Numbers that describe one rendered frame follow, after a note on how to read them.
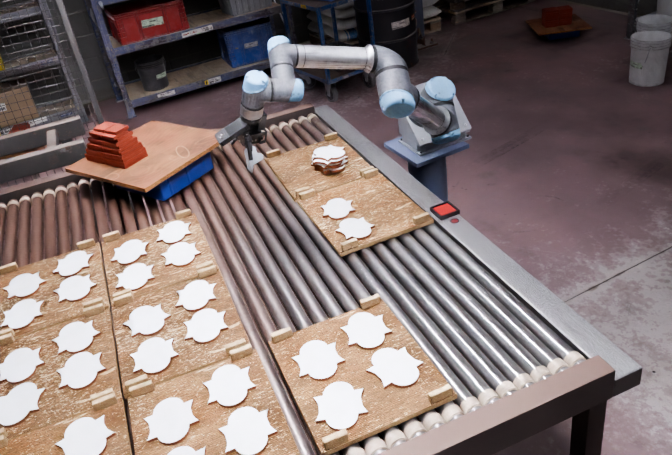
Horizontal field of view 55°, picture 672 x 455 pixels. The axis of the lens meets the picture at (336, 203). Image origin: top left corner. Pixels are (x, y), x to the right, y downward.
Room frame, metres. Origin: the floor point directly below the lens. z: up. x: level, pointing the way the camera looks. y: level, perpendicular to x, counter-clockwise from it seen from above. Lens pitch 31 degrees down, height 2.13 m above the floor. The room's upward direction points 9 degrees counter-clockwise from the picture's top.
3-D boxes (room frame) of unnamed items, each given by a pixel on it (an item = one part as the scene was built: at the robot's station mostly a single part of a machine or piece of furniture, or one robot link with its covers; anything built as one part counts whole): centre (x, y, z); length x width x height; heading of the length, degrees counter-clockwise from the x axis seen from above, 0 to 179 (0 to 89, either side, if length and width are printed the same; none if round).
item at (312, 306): (1.87, 0.23, 0.90); 1.95 x 0.05 x 0.05; 18
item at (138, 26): (6.22, 1.49, 0.78); 0.66 x 0.45 x 0.28; 113
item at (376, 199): (1.95, -0.09, 0.93); 0.41 x 0.35 x 0.02; 19
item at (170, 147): (2.53, 0.75, 1.03); 0.50 x 0.50 x 0.02; 52
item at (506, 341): (1.99, -0.15, 0.90); 1.95 x 0.05 x 0.05; 18
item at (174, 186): (2.48, 0.71, 0.97); 0.31 x 0.31 x 0.10; 52
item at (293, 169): (2.35, 0.05, 0.93); 0.41 x 0.35 x 0.02; 17
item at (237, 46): (6.59, 0.66, 0.32); 0.50 x 0.41 x 0.37; 109
